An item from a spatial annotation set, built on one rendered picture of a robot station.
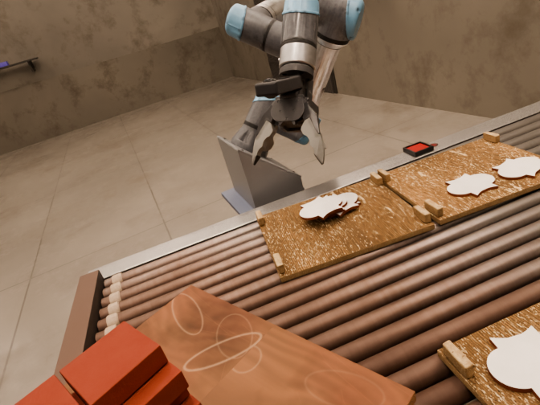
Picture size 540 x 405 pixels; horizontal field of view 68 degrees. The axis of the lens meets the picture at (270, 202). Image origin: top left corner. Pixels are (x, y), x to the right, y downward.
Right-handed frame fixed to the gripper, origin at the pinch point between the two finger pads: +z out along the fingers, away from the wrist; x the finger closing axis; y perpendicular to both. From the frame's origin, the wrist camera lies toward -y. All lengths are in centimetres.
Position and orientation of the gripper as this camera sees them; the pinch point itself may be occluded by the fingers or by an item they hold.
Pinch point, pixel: (284, 165)
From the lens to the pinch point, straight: 79.3
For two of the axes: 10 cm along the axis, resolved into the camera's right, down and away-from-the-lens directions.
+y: 4.5, 1.1, 8.9
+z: -0.8, 9.9, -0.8
